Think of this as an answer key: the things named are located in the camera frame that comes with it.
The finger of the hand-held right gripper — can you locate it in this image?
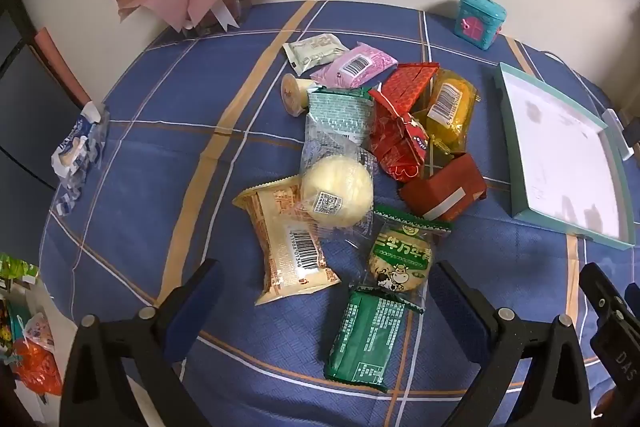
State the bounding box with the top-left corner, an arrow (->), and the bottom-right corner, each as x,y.
580,263 -> 628,333

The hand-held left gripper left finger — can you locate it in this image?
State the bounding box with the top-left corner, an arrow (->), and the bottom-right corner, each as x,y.
59,258 -> 226,427

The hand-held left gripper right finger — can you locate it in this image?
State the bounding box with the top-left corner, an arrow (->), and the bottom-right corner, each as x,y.
429,260 -> 593,427

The round cow biscuit packet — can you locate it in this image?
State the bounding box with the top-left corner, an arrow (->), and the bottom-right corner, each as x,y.
362,203 -> 453,315

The dark green snack packet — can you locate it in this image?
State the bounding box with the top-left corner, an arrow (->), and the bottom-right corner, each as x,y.
323,284 -> 423,394

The beige bread packet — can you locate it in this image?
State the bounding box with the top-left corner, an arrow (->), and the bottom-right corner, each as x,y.
232,175 -> 343,306

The dark red boxy packet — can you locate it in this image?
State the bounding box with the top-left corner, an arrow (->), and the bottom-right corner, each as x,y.
398,152 -> 488,223

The teal cardboard tray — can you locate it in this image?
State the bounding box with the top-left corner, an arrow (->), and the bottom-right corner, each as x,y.
492,63 -> 637,252

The round white bun packet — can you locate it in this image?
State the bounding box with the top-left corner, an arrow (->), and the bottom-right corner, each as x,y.
299,122 -> 379,253

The red snack bag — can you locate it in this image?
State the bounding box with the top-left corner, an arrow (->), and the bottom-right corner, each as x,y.
368,87 -> 432,182

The yellow cake packet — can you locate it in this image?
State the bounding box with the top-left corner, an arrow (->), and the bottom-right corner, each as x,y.
422,69 -> 478,168

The red lattice snack packet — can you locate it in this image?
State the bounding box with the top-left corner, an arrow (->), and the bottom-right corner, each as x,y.
372,63 -> 441,118

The mint green clear packet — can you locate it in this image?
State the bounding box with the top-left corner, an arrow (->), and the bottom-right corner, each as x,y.
305,86 -> 377,148

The cream pudding cup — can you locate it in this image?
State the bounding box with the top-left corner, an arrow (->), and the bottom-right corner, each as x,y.
281,73 -> 321,116

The pink snack packet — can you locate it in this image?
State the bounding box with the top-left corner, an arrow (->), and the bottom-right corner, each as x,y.
310,43 -> 398,90

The pale green snack packet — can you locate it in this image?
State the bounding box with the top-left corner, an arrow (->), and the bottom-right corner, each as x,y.
281,34 -> 347,76

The blue plaid tablecloth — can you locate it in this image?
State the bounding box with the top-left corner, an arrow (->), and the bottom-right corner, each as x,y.
37,0 -> 640,427

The white power strip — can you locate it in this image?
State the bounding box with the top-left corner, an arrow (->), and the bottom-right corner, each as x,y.
602,109 -> 633,158

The orange plastic bag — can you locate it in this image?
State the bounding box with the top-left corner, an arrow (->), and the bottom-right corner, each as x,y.
12,313 -> 63,395

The green printed bag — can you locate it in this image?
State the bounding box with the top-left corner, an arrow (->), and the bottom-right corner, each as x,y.
0,254 -> 40,288

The colourful printed bag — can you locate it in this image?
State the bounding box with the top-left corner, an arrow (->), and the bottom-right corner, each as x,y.
0,297 -> 25,365

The blue white tissue packet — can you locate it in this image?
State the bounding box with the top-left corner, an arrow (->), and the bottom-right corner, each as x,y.
51,103 -> 110,218

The dark grey panel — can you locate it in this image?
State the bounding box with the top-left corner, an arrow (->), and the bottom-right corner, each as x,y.
0,12 -> 91,192

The reddish brown board edge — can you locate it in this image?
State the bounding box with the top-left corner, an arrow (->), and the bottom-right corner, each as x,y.
34,28 -> 94,106

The teal house-shaped box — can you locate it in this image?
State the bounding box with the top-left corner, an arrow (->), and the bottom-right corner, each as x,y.
454,0 -> 507,51

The white cable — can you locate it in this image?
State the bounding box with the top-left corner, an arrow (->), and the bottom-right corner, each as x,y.
542,51 -> 612,114

